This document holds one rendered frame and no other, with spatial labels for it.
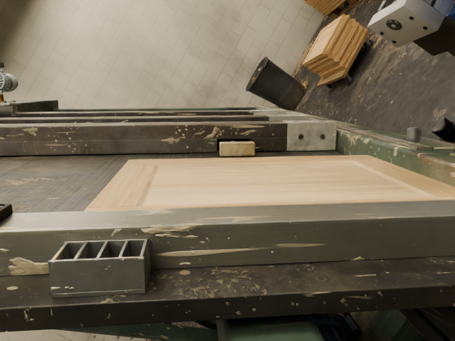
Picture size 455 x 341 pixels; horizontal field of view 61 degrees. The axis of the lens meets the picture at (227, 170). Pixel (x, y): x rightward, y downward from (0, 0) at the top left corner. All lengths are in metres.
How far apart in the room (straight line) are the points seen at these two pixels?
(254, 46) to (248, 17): 0.43
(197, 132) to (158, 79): 5.03
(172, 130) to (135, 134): 0.09
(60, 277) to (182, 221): 0.10
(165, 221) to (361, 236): 0.18
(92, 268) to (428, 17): 0.79
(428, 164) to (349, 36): 3.31
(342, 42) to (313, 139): 2.94
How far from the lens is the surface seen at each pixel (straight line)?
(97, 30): 6.16
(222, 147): 0.87
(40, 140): 1.00
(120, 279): 0.31
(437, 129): 0.92
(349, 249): 0.37
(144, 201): 0.50
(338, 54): 3.84
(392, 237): 0.39
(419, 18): 0.90
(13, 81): 1.66
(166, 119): 1.17
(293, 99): 5.12
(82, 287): 0.32
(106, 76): 6.00
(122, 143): 0.96
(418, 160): 0.69
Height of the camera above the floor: 1.27
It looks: 10 degrees down
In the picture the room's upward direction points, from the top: 61 degrees counter-clockwise
